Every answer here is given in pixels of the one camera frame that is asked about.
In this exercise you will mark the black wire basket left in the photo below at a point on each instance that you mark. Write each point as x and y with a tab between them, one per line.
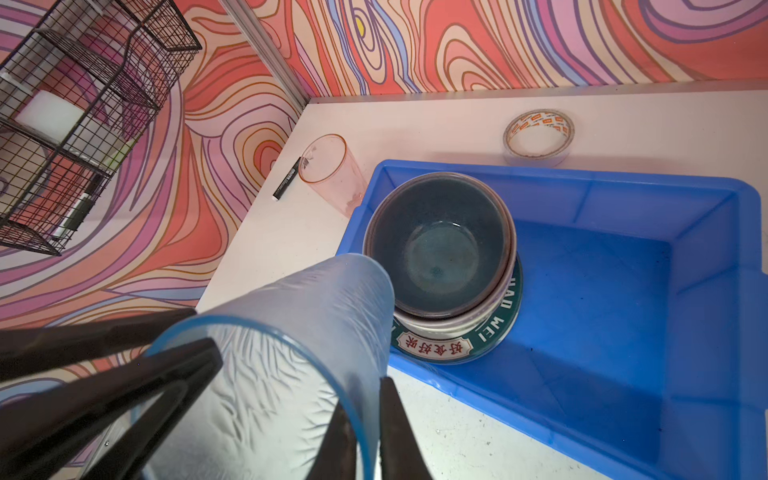
76	96

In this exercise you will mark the small black marker on table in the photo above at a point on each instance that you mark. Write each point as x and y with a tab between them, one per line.
287	180

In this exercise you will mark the blue plastic bin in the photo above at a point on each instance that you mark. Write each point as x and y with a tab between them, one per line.
640	348

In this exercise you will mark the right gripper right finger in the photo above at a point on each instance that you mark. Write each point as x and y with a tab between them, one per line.
399	451

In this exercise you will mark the white plate green lettered rim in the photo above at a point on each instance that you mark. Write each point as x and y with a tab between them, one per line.
471	345

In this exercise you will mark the pink translucent cup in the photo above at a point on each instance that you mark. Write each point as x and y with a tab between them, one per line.
328	166

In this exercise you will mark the marker in left basket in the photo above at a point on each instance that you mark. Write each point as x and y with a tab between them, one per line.
80	209

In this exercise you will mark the grey purple bowl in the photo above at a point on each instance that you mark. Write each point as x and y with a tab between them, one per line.
480	318

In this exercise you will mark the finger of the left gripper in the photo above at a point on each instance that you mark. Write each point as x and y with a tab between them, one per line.
26	352
42	433

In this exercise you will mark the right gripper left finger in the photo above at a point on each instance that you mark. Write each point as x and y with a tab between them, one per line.
337	455

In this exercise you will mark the dark blue ceramic bowl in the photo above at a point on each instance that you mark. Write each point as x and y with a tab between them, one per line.
447	242

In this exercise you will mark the clear grey plastic cup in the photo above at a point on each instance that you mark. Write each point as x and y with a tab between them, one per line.
293	351

